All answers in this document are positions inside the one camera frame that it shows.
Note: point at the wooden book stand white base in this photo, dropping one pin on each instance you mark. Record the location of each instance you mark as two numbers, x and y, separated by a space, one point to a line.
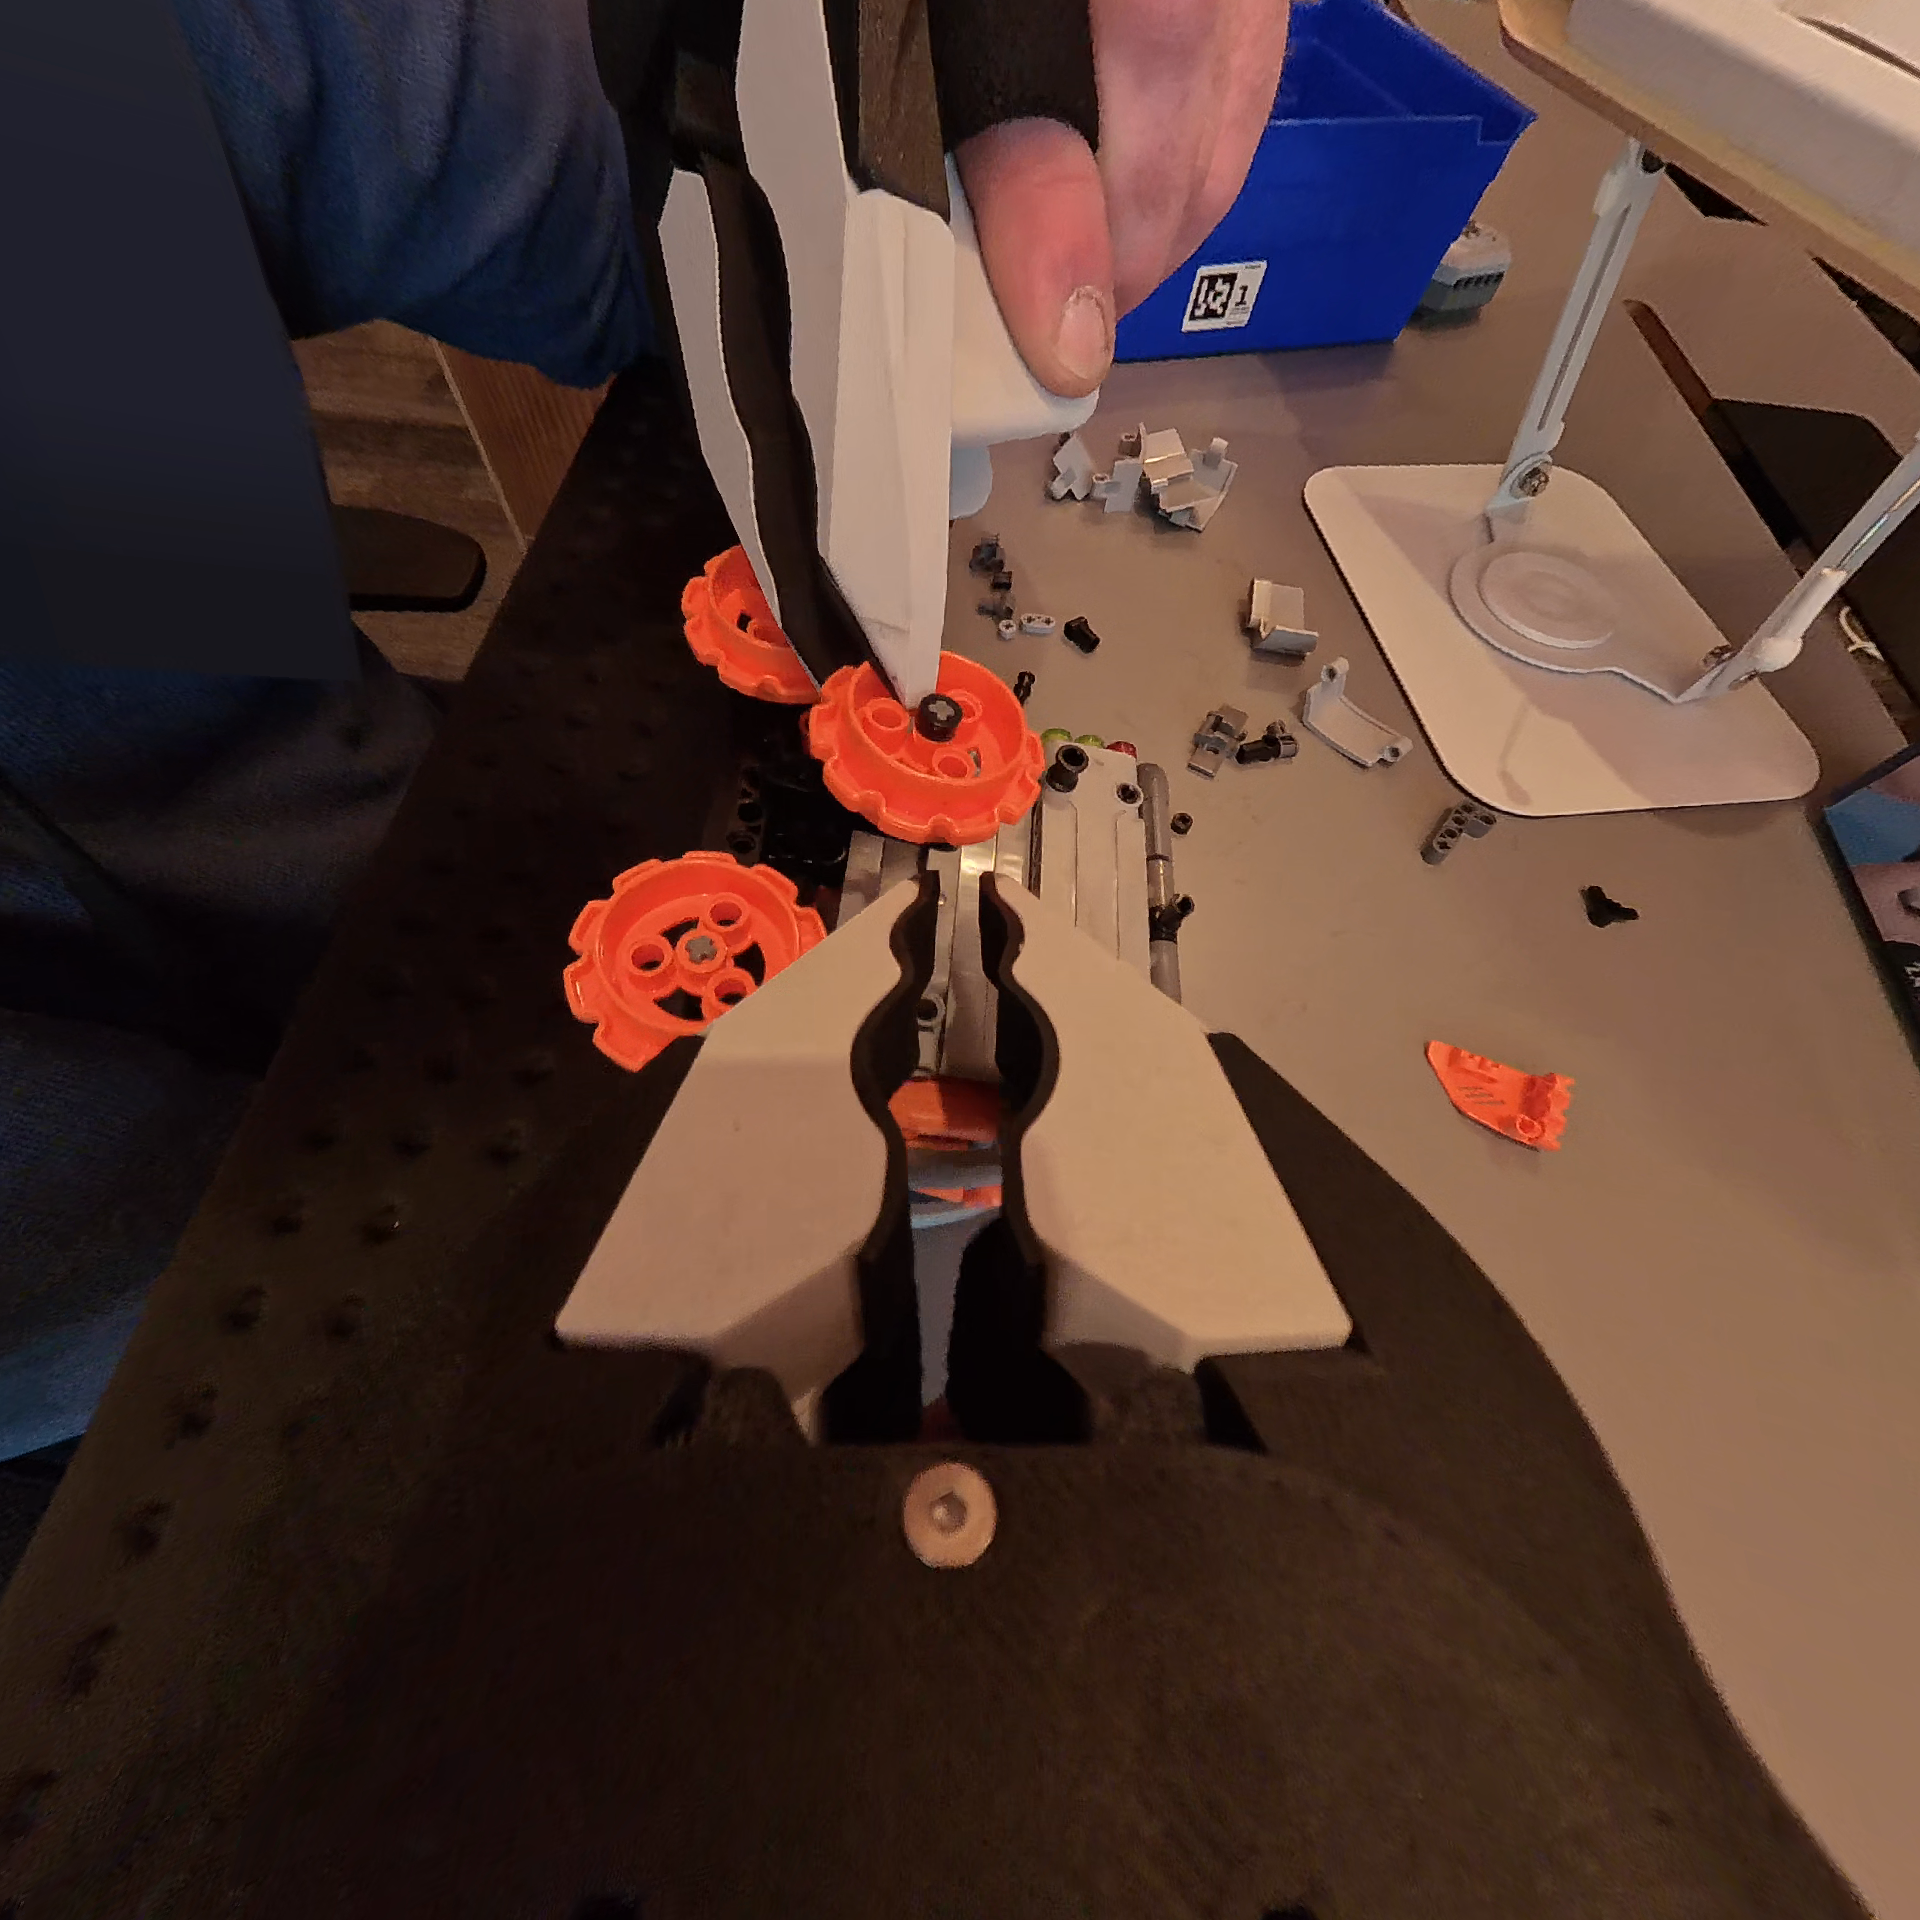
1561 645

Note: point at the person's left forearm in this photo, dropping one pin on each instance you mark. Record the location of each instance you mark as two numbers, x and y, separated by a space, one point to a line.
451 152

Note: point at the dark grey toy beam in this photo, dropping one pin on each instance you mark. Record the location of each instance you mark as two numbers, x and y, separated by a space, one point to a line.
1461 833

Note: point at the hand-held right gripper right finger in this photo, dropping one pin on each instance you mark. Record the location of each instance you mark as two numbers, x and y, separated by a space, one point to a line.
1171 1201

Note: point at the dark grey small toy pieces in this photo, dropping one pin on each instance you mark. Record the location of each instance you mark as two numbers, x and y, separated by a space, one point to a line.
1225 737

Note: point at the black dimpled mat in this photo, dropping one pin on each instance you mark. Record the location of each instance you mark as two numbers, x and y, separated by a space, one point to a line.
362 1293

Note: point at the small black toy connector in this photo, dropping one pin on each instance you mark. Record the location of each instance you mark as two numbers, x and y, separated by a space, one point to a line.
1611 901

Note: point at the pile of light grey pieces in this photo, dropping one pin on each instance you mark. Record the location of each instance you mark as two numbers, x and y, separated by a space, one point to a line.
1154 476

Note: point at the light grey angled toy piece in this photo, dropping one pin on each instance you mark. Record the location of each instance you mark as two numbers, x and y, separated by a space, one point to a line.
1351 721

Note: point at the black grey toy robot vehicle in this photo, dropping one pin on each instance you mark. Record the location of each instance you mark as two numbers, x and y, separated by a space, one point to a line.
1095 856

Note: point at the person's left hand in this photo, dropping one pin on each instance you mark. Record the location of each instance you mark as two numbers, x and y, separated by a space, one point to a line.
1154 181

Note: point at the orange triangular toy piece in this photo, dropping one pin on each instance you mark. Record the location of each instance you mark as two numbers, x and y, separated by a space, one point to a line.
1499 1095

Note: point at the orange toy gear wheel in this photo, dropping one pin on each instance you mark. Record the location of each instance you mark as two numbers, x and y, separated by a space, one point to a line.
930 751
691 956
745 624

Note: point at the blue robot kit box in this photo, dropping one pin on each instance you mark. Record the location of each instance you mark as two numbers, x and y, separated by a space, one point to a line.
1883 901

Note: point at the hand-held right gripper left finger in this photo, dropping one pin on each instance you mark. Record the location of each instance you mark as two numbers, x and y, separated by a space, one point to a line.
737 1216

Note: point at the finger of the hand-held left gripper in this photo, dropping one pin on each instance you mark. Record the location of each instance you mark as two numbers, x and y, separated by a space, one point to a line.
693 301
885 392

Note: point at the light grey toy block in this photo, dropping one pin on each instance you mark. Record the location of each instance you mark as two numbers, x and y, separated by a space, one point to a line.
1285 616

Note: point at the blue plastic bin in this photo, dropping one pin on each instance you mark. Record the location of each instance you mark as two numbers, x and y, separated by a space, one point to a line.
1351 181

